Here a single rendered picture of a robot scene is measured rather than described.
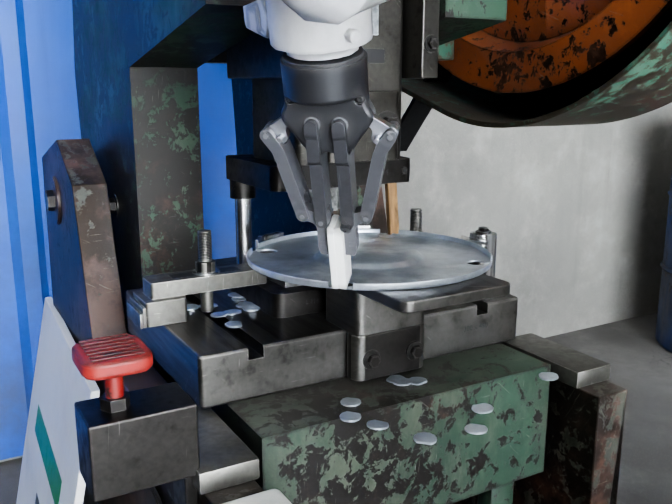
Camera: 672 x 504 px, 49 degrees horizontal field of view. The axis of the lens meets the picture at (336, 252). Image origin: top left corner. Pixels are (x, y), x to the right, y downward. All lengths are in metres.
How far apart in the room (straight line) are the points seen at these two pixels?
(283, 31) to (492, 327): 0.53
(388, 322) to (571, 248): 2.24
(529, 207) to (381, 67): 1.98
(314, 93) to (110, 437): 0.34
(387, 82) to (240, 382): 0.40
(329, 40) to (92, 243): 0.62
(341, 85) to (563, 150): 2.35
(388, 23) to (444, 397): 0.44
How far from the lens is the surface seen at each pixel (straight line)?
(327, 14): 0.49
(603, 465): 1.00
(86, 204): 1.14
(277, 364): 0.83
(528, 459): 0.99
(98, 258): 1.13
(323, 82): 0.62
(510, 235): 2.81
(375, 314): 0.84
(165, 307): 0.89
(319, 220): 0.71
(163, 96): 1.07
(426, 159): 2.51
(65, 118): 2.00
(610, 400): 0.96
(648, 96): 1.08
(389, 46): 0.92
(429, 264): 0.85
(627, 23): 1.03
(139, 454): 0.68
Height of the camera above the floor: 0.98
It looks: 13 degrees down
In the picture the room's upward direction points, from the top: straight up
